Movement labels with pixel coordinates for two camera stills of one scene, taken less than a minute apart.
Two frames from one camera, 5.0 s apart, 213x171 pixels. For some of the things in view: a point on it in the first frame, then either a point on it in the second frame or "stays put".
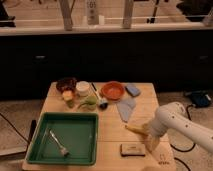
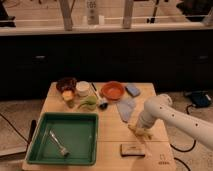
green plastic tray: [65, 138] stays put
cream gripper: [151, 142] → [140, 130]
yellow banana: [143, 128] stays put
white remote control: [92, 13] stays put
